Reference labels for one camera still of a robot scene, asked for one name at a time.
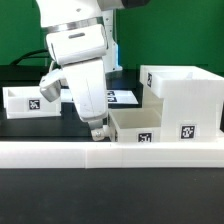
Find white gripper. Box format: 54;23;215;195
62;58;108;141

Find white rear drawer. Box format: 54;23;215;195
3;86;61;119

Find white drawer cabinet box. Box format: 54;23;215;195
140;65;224;142

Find white L-shaped fence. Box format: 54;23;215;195
0;141;224;169

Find white marker sheet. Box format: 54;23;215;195
59;88;139;106

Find white drawer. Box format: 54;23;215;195
107;108;161;143
3;86;61;119

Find white front drawer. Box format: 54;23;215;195
107;108;161;143

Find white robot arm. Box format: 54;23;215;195
36;0;150;141

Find black cables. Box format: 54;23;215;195
9;48;51;66

